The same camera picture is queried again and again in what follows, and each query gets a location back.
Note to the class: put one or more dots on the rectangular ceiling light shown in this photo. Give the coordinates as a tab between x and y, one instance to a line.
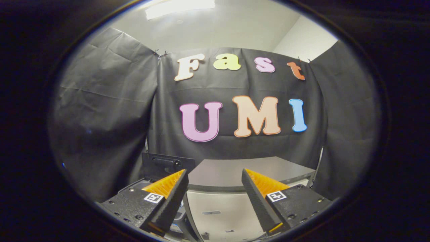
179	8

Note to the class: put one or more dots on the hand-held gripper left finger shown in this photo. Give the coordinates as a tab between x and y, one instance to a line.
173	201

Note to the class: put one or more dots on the black backdrop cloth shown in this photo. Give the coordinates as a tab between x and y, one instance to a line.
107	111

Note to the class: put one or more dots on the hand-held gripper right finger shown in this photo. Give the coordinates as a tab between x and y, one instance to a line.
258	201

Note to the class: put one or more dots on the dark grey washing machine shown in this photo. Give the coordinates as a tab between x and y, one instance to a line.
181	225

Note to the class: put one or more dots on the dark washing machine lid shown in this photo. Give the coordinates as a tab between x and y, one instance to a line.
161	164

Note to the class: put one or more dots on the grey top beige cabinet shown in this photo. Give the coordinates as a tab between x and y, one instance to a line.
235	171

